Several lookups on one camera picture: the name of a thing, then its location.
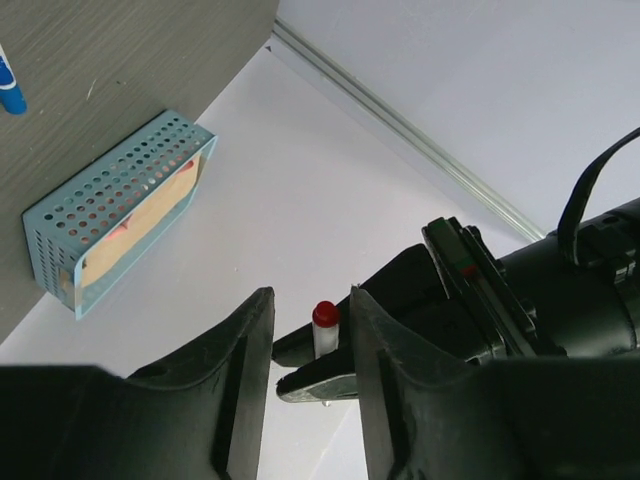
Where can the blue marker cap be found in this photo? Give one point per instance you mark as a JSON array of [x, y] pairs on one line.
[[12, 98]]

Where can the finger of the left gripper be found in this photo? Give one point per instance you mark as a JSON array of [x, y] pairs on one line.
[[323, 380]]

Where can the blue plastic basket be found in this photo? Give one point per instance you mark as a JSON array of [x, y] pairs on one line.
[[64, 226]]

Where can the peach folded towel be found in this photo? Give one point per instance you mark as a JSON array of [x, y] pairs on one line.
[[139, 223]]

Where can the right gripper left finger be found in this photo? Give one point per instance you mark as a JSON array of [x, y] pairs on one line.
[[197, 413]]

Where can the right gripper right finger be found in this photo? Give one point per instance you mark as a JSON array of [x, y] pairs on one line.
[[428, 415]]

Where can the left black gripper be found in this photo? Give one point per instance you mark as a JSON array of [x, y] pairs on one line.
[[455, 297]]

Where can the white pen with clear cap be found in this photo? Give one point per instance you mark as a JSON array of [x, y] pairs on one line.
[[326, 330]]

